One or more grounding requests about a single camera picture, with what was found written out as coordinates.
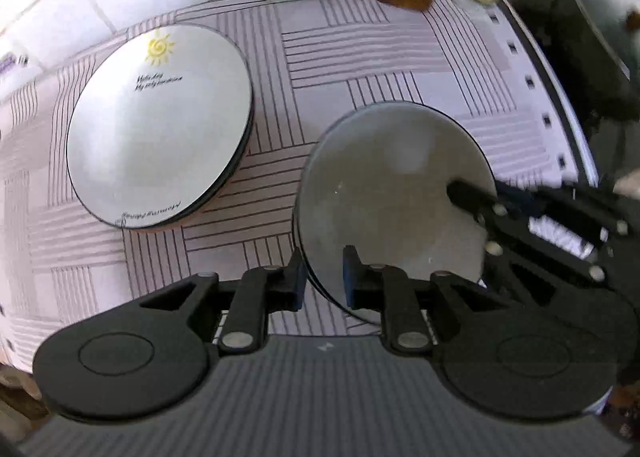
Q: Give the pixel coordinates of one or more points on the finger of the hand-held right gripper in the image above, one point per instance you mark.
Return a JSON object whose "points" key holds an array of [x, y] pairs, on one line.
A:
{"points": [[505, 232], [520, 198]]}

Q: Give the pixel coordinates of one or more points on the small purple wall fixture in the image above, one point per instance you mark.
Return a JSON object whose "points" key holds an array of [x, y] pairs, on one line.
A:
{"points": [[10, 64]]}

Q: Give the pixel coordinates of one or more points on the white sun print plate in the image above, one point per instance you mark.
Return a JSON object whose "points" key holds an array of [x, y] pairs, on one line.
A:
{"points": [[160, 127]]}

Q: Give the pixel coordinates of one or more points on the striped table cloth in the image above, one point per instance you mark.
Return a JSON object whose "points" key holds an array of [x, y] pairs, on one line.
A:
{"points": [[350, 62]]}

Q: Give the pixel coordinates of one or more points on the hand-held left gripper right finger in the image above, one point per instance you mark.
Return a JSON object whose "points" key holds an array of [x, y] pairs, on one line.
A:
{"points": [[351, 278]]}

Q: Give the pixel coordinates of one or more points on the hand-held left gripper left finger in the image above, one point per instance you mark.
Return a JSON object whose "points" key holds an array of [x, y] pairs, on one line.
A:
{"points": [[297, 282]]}

